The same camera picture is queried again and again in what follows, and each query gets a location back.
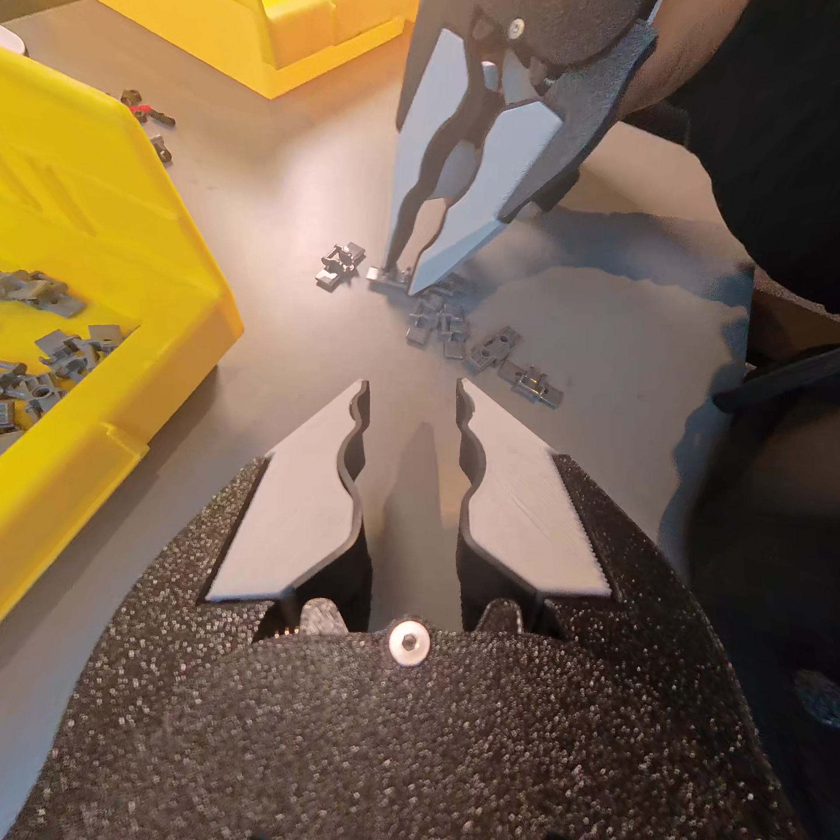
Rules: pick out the person's right hand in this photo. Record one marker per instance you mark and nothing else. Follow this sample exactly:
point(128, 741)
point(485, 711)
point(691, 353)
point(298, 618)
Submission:
point(682, 46)

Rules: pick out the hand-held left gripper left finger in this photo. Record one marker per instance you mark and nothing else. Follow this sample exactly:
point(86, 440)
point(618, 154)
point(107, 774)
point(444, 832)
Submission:
point(289, 525)

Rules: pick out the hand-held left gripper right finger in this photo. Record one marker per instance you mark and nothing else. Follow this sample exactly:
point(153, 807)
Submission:
point(531, 518)

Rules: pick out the small grey track link cluster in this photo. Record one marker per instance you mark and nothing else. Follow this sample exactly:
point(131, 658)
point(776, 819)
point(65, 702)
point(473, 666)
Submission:
point(446, 321)

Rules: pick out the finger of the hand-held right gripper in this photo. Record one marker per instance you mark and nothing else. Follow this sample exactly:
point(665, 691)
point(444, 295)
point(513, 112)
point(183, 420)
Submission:
point(505, 170)
point(433, 105)

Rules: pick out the yellow storage bin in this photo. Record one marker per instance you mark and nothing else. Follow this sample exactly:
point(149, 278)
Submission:
point(98, 229)
point(295, 46)

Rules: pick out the grey desk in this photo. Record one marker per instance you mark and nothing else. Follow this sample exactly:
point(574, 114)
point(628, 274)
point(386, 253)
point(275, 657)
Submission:
point(262, 216)

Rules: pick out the scatter of black red pins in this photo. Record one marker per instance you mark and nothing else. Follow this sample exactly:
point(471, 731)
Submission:
point(148, 118)

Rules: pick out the pile of grey track links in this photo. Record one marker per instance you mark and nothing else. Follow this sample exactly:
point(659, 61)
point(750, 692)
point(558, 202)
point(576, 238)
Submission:
point(52, 367)

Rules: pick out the single grey track link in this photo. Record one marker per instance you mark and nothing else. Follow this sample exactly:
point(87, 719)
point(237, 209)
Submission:
point(387, 277)

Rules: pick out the person's right forearm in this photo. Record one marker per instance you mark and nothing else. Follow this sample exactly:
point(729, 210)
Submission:
point(774, 164)

